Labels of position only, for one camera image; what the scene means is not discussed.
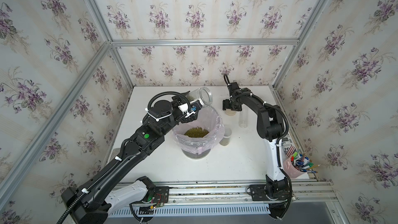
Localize aluminium frame post right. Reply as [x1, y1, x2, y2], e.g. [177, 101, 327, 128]
[272, 0, 329, 89]

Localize jar with beige lid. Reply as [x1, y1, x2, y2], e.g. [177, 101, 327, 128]
[186, 87, 213, 107]

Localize mesh bin with plastic bag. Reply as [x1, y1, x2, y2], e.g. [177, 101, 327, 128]
[172, 106, 225, 159]

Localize pens in holder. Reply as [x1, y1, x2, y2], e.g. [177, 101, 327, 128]
[290, 151, 320, 174]

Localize pink pen holder cup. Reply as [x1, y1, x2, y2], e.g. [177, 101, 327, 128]
[283, 158, 306, 179]

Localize mung beans in bin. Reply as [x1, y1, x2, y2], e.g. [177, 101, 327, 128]
[184, 127, 209, 138]

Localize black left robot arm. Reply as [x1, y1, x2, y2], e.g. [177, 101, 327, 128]
[58, 91, 204, 224]

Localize aluminium frame crossbar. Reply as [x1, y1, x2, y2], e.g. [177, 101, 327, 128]
[110, 38, 299, 47]

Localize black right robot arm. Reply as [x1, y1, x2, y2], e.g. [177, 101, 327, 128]
[222, 76, 291, 200]

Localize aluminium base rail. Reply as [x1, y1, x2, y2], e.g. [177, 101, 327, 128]
[110, 179, 337, 220]

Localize aluminium frame post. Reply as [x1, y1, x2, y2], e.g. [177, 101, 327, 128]
[272, 0, 329, 89]
[85, 0, 134, 90]

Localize aluminium frame post left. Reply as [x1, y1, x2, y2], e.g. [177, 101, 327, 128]
[85, 0, 134, 90]

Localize open clear jar middle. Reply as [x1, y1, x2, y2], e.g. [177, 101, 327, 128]
[219, 127, 232, 146]

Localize clear jar with mung beans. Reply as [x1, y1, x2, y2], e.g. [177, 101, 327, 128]
[238, 110, 248, 128]

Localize beige jar lid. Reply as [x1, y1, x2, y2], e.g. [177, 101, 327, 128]
[225, 109, 236, 116]

